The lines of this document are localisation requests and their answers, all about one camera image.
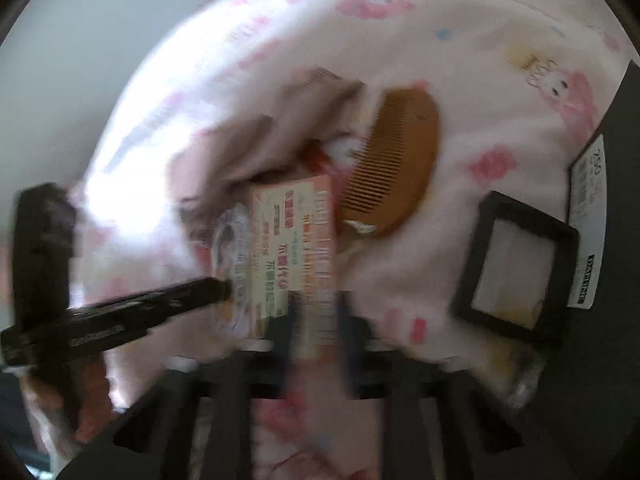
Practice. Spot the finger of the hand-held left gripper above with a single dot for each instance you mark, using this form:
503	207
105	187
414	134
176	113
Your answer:
150	305

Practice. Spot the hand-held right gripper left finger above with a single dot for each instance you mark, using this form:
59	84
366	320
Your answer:
235	410

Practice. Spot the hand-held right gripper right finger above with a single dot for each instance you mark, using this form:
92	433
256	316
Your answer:
420	410

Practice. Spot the pink printed cardboard box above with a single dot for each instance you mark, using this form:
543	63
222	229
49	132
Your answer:
300	260

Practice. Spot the black container with white label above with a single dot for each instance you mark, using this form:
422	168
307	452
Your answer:
620	360

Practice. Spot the brown wooden comb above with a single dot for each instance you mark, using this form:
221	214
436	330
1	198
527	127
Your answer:
395	160

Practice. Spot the person's left hand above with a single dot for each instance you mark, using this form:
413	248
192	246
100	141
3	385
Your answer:
95	400

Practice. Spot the clear patterned round packet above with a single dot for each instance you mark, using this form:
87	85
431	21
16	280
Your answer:
235	270

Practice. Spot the pink fabric pouch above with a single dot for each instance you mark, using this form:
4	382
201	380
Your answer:
235	150

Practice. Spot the pink cartoon printed blanket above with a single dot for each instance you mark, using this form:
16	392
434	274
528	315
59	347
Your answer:
475	35

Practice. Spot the black square frame box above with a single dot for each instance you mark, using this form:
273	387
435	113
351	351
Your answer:
510	270

